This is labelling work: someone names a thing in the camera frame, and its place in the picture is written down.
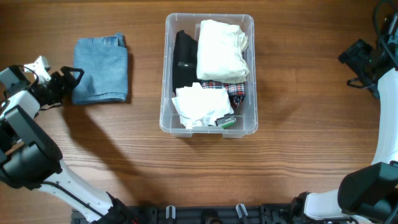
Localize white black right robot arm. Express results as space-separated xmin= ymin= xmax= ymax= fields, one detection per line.
xmin=287 ymin=12 xmax=397 ymax=223

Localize white printed t-shirt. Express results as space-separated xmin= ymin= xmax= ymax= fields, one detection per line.
xmin=172 ymin=82 xmax=236 ymax=129

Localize blue denim jeans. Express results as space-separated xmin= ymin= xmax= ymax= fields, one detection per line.
xmin=72 ymin=33 xmax=128 ymax=105

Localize clear plastic storage container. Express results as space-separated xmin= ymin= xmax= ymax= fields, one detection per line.
xmin=159 ymin=13 xmax=259 ymax=138

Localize red plaid shirt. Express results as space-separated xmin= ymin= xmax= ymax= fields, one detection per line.
xmin=201 ymin=80 xmax=246 ymax=108

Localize cream white garment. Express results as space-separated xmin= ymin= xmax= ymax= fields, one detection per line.
xmin=197 ymin=19 xmax=249 ymax=84

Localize black garment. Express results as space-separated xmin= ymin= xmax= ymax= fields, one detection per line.
xmin=172 ymin=30 xmax=199 ymax=93

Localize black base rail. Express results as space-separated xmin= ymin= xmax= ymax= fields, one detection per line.
xmin=70 ymin=203 xmax=312 ymax=224

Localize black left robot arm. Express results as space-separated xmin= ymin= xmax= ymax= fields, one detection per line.
xmin=1 ymin=65 xmax=139 ymax=223

